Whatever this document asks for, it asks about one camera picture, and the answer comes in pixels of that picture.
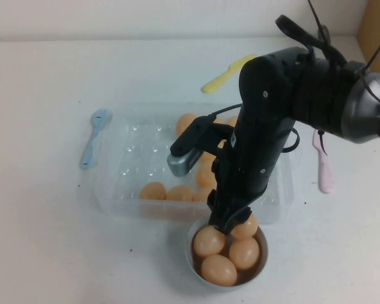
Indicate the pink plastic knife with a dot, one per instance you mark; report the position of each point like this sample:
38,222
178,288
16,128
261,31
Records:
325,174

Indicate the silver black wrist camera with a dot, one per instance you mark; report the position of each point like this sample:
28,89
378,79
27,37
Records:
190,149

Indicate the brown cardboard box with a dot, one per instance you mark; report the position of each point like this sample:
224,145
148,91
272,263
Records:
375,25

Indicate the blue plastic spoon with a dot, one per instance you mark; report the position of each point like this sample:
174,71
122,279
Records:
93,142

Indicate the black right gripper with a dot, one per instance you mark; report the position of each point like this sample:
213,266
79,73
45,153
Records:
256,158

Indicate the white bowl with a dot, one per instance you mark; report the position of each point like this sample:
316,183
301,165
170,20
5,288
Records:
190,253

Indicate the yellow plastic knife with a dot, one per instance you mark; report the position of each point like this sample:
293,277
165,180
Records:
221,77

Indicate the clear plastic egg box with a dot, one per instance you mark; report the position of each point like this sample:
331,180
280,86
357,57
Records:
139,149

